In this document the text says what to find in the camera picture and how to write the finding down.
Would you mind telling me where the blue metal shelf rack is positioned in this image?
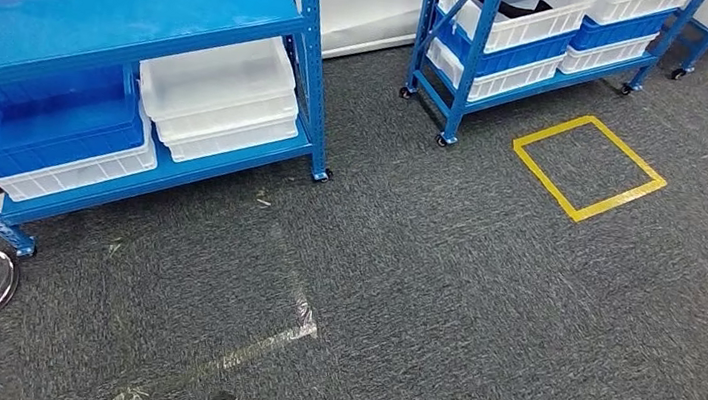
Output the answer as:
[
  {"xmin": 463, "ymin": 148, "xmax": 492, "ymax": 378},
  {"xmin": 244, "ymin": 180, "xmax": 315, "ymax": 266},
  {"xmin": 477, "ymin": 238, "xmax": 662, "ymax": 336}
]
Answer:
[{"xmin": 0, "ymin": 0, "xmax": 353, "ymax": 293}]

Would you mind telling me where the pale floor tape strip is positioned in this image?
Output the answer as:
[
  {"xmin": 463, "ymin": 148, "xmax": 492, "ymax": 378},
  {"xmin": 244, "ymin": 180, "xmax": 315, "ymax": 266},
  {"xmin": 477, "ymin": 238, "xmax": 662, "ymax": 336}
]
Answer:
[{"xmin": 104, "ymin": 251, "xmax": 326, "ymax": 400}]

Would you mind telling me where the blue slotted plastic crate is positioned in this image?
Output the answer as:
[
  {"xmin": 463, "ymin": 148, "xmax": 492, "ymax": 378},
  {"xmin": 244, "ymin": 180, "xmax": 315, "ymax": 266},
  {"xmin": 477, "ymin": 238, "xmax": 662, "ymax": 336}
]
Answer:
[
  {"xmin": 426, "ymin": 6, "xmax": 580, "ymax": 89},
  {"xmin": 567, "ymin": 0, "xmax": 674, "ymax": 63}
]

